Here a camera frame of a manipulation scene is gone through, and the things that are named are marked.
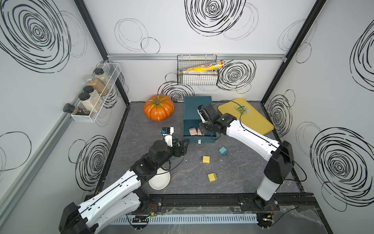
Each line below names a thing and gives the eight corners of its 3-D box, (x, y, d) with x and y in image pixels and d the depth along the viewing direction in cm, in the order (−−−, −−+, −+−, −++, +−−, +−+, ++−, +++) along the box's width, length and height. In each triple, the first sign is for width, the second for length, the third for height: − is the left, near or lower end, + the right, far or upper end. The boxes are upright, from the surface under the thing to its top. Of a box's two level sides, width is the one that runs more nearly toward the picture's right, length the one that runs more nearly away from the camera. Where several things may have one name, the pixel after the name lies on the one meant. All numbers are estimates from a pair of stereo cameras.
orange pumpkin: (145, 124, 108) (141, 113, 98) (150, 106, 120) (146, 94, 110) (172, 124, 108) (171, 113, 98) (174, 106, 120) (173, 94, 110)
